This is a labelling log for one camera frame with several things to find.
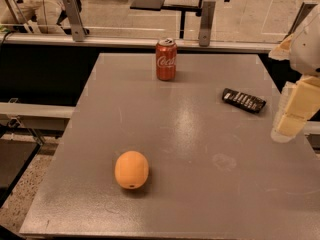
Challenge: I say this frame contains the metal railing bar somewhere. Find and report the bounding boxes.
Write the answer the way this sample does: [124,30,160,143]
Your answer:
[0,33,277,54]

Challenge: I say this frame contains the black rxbar chocolate bar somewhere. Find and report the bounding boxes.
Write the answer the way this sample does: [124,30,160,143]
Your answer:
[222,88,266,114]

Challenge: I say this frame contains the orange fruit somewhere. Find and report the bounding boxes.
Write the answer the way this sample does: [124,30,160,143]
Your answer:
[114,151,149,189]

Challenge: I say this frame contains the left metal rail bracket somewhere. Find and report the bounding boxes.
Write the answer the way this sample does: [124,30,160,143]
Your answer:
[62,0,86,42]

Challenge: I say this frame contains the right metal rail bracket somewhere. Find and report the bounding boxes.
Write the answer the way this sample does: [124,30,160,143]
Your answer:
[199,1,216,47]

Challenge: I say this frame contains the metal rail bracket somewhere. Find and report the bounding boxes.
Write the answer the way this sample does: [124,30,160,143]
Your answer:
[199,1,216,47]
[62,0,86,42]

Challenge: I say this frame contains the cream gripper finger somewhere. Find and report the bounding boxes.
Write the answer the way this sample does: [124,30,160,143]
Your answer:
[274,75,320,138]
[268,34,293,61]

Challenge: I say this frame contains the red coca-cola can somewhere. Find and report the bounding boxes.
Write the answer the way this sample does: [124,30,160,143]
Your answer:
[156,38,177,81]

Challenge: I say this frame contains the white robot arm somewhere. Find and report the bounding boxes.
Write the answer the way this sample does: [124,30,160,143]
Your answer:
[269,4,320,143]

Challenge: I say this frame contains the person in beige clothes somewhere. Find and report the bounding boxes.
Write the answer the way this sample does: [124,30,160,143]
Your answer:
[15,0,81,35]

